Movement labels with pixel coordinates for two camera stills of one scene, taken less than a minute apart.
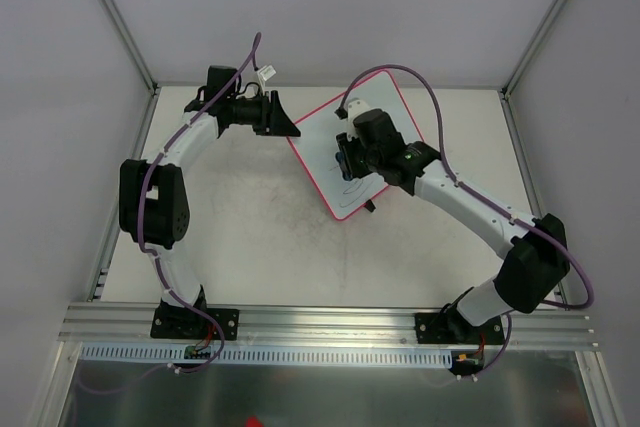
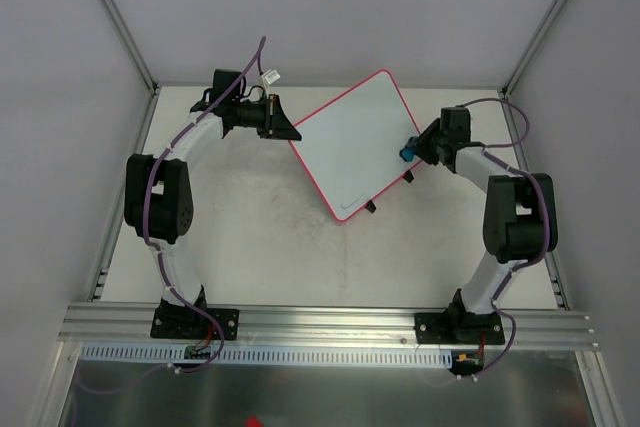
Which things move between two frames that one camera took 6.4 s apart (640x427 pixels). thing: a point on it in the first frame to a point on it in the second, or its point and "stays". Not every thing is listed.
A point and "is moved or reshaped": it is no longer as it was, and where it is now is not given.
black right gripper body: (345, 157) to (430, 144)
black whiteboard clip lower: (369, 205) stays
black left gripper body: (269, 113) stays
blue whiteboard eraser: (343, 166) is moved or reshaped
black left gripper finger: (281, 123) stays
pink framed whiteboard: (317, 143) stays
